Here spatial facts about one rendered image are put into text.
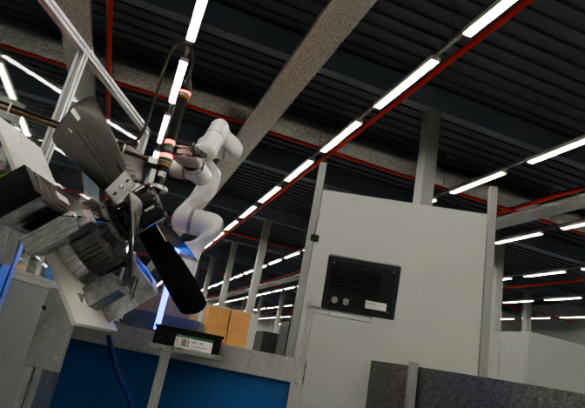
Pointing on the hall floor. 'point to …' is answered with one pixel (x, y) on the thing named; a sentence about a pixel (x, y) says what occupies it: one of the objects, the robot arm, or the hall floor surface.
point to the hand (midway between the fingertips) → (180, 144)
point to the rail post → (294, 395)
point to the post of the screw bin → (158, 379)
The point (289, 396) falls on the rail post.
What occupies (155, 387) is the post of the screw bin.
